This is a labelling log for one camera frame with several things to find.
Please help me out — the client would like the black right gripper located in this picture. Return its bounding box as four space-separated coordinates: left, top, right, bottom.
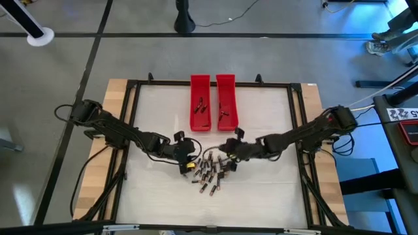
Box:
219 138 261 172

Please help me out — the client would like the yellowish floor cable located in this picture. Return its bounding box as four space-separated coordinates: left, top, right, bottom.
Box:
321 0 355 14

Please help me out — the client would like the black floor stand foot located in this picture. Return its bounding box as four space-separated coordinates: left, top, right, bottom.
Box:
355 63 418 89

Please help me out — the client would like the black table frame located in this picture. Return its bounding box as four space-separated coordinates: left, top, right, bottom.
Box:
85 72 349 233

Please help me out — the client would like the red plastic bin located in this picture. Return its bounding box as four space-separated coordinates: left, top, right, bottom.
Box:
215 74 239 132
189 74 212 133

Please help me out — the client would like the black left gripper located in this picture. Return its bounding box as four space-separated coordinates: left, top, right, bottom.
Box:
163 138 199 176

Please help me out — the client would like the person's shoe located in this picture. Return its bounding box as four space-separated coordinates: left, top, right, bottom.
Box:
371 31 398 42
365 40 393 57

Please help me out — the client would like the black desk crossbar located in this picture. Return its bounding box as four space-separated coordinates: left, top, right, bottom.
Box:
339 168 408 196

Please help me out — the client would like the white printed label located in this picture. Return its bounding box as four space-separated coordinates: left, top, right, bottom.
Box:
386 107 418 122

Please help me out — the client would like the person's leg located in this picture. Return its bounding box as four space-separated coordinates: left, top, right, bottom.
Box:
387 6 418 55

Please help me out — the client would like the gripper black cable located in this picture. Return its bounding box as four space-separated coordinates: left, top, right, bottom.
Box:
130 136 203 166
201 145 229 161

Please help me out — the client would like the dark grey side desk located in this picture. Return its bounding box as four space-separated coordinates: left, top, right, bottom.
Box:
373 93 418 235

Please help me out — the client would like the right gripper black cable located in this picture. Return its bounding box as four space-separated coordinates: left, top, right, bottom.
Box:
201 145 229 161

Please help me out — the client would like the silver frame bracket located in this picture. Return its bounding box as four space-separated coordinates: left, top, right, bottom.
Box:
283 228 323 235
102 223 140 233

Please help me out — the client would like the long black floor cable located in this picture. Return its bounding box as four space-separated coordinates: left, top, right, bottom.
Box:
69 145 110 219

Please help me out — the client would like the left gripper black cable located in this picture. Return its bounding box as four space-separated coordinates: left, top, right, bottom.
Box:
130 136 203 166

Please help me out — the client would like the white cable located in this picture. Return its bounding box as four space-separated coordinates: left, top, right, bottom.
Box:
347 73 418 112

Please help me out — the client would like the black pole white base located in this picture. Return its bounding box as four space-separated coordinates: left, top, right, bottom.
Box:
0 0 56 48

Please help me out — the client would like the thin black floor cable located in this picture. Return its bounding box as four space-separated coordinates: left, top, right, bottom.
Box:
195 0 261 28

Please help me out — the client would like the red black device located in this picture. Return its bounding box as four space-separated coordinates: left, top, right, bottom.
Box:
398 119 418 146

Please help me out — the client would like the black floor stand pole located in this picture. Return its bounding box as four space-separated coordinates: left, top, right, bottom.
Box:
173 0 197 34

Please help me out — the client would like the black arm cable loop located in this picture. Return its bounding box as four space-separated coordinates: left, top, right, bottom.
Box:
53 103 86 127

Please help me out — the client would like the dark blue cable coil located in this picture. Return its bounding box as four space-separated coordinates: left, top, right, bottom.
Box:
331 132 356 157

